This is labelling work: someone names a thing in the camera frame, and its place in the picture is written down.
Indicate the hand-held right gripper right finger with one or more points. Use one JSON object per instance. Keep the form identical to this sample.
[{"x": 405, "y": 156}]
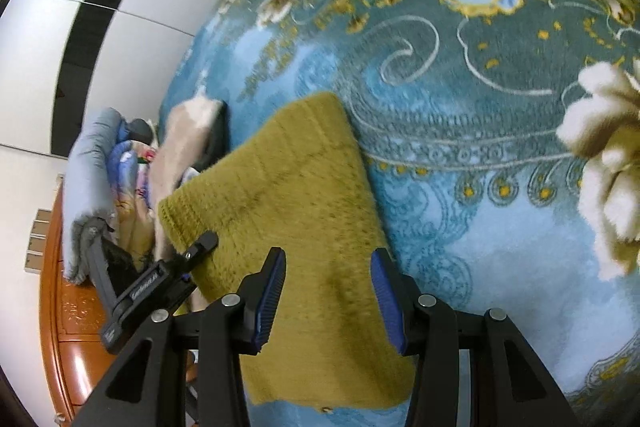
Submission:
[{"x": 387, "y": 302}]

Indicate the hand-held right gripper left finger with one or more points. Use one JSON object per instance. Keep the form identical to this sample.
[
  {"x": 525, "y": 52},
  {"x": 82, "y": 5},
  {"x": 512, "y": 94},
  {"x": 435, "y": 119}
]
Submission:
[{"x": 267, "y": 302}]

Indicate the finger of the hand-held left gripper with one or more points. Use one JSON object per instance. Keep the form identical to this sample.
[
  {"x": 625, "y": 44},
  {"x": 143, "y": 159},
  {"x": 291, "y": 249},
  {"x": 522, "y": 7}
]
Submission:
[
  {"x": 97, "y": 247},
  {"x": 200, "y": 247}
]

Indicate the green knitted sweater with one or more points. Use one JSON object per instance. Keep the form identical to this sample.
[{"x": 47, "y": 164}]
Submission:
[{"x": 310, "y": 217}]

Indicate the beige fuzzy sweater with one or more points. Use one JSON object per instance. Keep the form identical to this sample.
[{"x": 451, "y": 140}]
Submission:
[{"x": 180, "y": 147}]

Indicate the folded cream quilt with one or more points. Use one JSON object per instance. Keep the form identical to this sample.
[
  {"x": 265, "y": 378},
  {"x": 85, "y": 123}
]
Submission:
[{"x": 135, "y": 227}]

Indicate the folded grey quilt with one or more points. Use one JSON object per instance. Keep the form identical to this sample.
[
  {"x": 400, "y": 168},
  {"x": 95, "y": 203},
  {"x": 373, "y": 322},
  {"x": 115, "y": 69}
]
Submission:
[{"x": 90, "y": 167}]

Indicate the wooden headboard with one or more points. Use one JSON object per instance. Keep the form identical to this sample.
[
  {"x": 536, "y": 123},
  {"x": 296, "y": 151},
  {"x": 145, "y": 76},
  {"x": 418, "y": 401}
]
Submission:
[{"x": 70, "y": 332}]

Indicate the folded colourful floral quilt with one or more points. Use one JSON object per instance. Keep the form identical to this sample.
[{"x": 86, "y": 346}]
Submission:
[{"x": 132, "y": 167}]

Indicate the dark grey garment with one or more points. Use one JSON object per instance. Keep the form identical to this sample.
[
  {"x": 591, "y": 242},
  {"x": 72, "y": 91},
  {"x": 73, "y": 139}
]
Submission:
[{"x": 217, "y": 142}]

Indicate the dark grey pillow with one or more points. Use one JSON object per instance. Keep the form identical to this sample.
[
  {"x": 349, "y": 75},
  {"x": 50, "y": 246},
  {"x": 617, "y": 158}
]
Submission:
[{"x": 140, "y": 129}]

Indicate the teal floral bed blanket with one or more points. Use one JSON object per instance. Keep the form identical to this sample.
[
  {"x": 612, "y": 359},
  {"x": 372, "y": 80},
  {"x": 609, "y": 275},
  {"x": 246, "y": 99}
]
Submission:
[{"x": 500, "y": 232}]

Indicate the small picture frame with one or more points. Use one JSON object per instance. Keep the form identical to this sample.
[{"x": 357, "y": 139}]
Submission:
[
  {"x": 33, "y": 261},
  {"x": 37, "y": 241},
  {"x": 43, "y": 214}
]

